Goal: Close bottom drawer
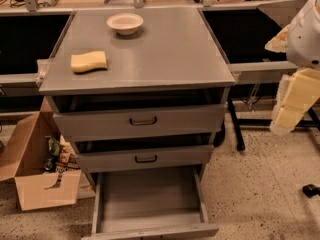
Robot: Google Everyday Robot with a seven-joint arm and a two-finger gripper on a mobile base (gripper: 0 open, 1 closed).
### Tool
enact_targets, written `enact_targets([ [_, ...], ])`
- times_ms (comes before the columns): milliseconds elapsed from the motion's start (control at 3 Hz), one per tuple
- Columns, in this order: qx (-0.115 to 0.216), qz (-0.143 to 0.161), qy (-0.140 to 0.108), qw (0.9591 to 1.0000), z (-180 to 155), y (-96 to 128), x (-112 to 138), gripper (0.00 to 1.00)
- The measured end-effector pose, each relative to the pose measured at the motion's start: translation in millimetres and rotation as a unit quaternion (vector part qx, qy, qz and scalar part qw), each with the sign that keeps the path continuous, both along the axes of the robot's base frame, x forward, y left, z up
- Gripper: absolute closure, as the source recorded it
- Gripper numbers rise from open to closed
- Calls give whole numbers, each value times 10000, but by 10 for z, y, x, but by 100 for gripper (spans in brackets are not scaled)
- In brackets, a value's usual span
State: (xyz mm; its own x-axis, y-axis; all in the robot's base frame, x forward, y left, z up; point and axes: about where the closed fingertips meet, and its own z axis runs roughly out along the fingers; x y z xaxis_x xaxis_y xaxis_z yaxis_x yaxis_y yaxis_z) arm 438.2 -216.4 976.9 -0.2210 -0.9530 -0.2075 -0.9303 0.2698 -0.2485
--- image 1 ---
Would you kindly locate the grey side table top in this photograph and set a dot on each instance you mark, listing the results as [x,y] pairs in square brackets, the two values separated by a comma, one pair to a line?
[282,12]

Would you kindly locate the grey top drawer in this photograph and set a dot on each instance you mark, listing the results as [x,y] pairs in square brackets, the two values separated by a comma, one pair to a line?
[139,114]

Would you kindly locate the grey middle drawer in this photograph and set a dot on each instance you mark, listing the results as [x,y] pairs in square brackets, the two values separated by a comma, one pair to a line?
[143,153]

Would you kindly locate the yellow sponge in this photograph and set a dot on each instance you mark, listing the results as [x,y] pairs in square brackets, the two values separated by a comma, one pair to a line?
[86,62]

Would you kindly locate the black table leg frame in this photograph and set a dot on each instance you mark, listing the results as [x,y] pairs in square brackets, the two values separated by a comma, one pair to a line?
[238,123]

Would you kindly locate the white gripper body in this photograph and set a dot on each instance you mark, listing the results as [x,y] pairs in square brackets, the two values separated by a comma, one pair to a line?
[305,44]

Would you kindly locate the brown snack packet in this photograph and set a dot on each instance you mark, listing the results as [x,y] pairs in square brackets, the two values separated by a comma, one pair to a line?
[66,160]

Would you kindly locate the open cardboard box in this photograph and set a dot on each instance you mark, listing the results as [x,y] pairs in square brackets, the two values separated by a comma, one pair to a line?
[23,158]

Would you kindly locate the grey bottom drawer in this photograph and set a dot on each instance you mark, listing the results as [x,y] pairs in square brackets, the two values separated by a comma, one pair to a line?
[150,204]

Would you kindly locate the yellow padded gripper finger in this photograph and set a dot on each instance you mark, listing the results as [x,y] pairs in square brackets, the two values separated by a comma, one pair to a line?
[284,121]

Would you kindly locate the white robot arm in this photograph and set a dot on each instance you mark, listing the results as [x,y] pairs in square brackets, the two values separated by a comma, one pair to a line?
[300,39]

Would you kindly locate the grey drawer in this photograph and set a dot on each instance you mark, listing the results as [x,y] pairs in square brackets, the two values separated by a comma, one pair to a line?
[143,153]
[150,204]
[139,114]

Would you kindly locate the green snack bag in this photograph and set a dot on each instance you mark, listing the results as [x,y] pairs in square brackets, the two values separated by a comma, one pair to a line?
[53,146]

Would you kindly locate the grey drawer cabinet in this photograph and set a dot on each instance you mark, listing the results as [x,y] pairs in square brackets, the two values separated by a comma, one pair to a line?
[172,50]

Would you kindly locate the white paper bowl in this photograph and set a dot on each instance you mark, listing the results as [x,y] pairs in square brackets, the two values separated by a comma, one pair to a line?
[125,23]

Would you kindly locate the black caster wheel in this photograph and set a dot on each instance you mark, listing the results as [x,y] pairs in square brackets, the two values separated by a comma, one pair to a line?
[311,190]

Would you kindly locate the dark soda can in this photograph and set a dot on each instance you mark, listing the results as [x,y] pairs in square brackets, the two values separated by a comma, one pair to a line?
[49,164]

